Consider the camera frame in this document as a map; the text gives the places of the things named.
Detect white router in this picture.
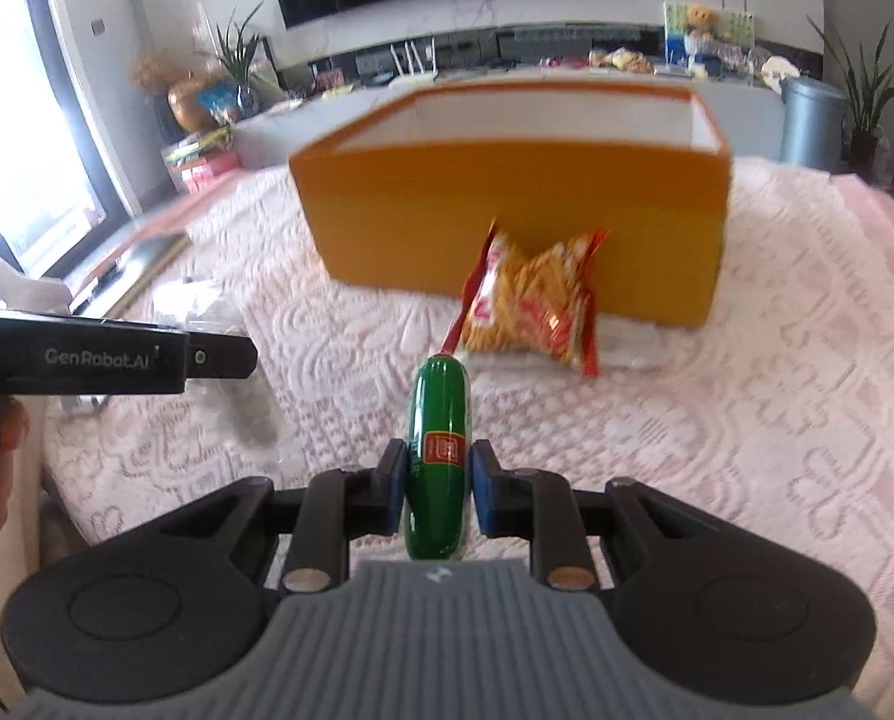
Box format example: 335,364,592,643
387,37,440,85

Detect gold vase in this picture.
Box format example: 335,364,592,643
168,79,215,132

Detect black notebook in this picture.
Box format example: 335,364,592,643
68,232,193,316

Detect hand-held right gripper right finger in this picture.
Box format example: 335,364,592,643
469,439,692,593

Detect white lace tablecloth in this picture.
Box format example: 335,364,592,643
42,154,894,720

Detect blue snack bag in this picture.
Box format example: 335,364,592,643
199,82,239,125

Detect green sausage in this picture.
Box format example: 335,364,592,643
402,352,474,562

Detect glass balcony door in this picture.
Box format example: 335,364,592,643
0,0,148,278

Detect pink box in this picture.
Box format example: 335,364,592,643
169,150,239,196

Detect white plastic packaging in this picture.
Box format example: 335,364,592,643
151,277,283,451

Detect pink checked cloth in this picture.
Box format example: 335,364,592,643
72,169,894,301

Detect white marble television console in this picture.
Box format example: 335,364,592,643
233,64,785,166

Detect yellow packaged pastries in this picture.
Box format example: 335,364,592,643
589,47,654,76

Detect person's left hand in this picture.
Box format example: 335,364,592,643
0,399,43,586

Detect yellow green paper stack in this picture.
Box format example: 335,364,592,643
160,127,234,164

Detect orange cardboard box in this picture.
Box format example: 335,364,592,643
289,79,733,331

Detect red yellow noodle snack packet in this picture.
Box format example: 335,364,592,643
443,219,609,380

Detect green plant in glass vase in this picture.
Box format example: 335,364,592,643
196,4,268,121

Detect grey metal trash can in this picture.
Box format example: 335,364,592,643
779,75,847,166

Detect brown teddy bear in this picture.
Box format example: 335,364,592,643
683,4,718,42

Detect brown dried flowers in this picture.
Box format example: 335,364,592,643
130,49,185,95

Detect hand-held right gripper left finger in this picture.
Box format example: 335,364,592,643
158,439,410,593

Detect clear white candy packet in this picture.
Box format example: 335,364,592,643
593,315,669,374

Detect person's left leg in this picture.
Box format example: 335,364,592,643
0,259,69,312

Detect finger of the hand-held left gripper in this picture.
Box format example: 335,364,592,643
187,335,259,383

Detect long leaf potted plant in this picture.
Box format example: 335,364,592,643
807,15,894,173

